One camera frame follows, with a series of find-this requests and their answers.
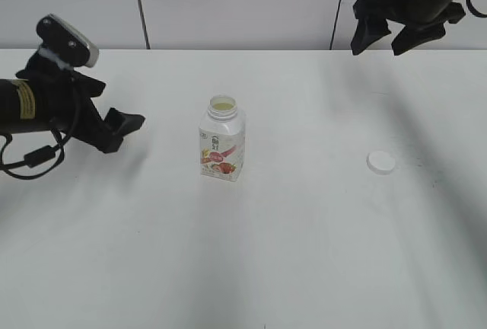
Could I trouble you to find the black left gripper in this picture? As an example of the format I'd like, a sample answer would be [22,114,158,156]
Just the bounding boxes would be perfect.
[14,51,145,154]

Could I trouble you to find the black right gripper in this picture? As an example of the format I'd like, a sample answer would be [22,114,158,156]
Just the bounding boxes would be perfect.
[351,0,465,56]

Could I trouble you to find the white strawberry yogurt bottle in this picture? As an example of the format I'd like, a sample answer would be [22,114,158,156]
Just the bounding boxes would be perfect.
[199,95,246,181]

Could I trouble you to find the white ribbed bottle cap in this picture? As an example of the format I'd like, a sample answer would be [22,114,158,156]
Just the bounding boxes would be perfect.
[366,151,396,175]

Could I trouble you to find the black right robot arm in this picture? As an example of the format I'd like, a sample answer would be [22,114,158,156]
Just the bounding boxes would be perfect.
[351,0,486,56]

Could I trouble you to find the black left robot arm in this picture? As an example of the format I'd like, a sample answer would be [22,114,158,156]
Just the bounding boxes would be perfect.
[1,53,145,154]

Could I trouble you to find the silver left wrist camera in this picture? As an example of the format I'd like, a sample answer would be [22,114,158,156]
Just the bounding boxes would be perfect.
[36,14,99,69]

